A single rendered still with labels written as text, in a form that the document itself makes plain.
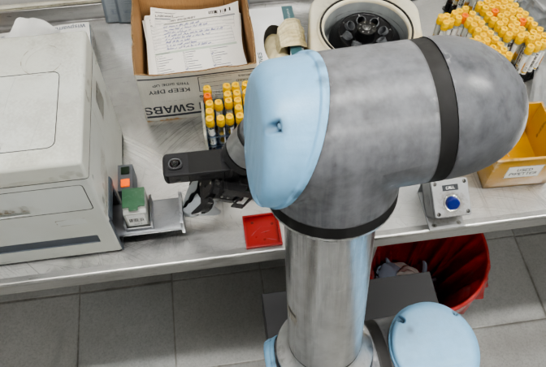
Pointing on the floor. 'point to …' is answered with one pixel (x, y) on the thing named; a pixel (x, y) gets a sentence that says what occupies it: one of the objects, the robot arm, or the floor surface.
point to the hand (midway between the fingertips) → (184, 209)
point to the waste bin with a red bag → (445, 265)
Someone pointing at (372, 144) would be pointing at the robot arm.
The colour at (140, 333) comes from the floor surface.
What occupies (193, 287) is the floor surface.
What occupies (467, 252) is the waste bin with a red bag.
